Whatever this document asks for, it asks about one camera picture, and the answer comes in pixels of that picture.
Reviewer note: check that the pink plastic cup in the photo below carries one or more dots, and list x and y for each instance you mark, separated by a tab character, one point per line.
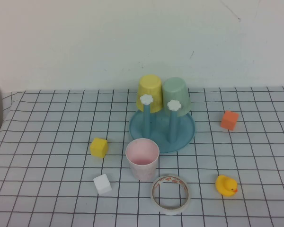
142	172

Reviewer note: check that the yellow plastic cup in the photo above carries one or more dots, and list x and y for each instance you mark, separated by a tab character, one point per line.
149	87

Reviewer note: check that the green plastic cup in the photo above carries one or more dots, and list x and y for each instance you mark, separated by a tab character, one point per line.
177	91

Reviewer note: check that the blue cup stand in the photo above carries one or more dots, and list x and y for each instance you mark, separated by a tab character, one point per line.
180	139

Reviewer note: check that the yellow cube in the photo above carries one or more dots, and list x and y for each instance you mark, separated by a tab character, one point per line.
98	149

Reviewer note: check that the white cube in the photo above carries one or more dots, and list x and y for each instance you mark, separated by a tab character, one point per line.
102	185

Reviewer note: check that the orange cube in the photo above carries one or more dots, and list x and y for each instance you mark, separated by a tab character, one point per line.
229	121

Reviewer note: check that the white tape roll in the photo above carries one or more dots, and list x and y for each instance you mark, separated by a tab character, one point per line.
170	211

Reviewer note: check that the yellow rubber duck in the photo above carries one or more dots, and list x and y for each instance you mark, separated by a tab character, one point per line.
223	186

